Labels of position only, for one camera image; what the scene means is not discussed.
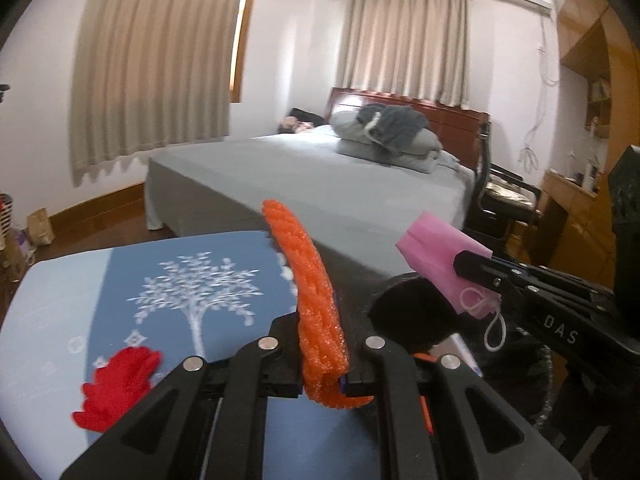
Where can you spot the striped basket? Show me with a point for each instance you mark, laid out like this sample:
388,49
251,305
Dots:
5,215

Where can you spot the black office chair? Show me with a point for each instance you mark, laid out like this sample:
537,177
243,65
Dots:
505,195

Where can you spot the narrow beige curtain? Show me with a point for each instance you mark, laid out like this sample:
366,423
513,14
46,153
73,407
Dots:
405,45

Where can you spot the wooden wardrobe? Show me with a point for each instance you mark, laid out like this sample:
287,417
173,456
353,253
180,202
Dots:
590,20

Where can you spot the grey pillow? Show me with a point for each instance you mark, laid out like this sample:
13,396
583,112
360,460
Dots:
415,157
345,125

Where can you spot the brown paper bag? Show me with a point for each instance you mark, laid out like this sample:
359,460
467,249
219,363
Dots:
40,227

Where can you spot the trash bin with black bag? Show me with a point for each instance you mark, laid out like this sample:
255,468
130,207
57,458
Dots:
415,310

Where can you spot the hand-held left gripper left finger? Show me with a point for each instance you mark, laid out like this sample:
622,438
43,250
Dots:
285,355

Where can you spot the pink face mask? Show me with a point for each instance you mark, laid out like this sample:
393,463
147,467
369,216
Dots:
430,255

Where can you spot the pink plush toy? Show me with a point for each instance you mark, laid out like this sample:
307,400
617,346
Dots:
292,125

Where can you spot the grey pillows and clothes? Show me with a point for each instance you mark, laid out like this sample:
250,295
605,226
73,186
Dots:
450,120

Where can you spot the dark grey clothing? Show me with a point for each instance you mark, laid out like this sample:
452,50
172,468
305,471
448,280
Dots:
395,122

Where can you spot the red cloth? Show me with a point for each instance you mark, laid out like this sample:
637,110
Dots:
120,385

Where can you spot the wooden desk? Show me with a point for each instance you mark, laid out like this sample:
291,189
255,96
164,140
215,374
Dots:
575,210

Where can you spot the cardboard box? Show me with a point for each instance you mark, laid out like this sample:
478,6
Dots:
14,257

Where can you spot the blue printed tablecloth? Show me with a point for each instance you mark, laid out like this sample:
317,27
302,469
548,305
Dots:
75,310

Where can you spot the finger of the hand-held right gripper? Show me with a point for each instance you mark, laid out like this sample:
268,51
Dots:
475,267
560,325

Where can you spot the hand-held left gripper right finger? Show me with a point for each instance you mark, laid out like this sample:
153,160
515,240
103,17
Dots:
360,365

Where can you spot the black cushion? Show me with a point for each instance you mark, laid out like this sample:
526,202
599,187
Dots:
307,115

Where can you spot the wide beige curtain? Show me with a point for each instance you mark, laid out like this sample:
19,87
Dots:
150,60

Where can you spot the bed with grey sheet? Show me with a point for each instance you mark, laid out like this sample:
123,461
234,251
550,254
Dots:
280,170

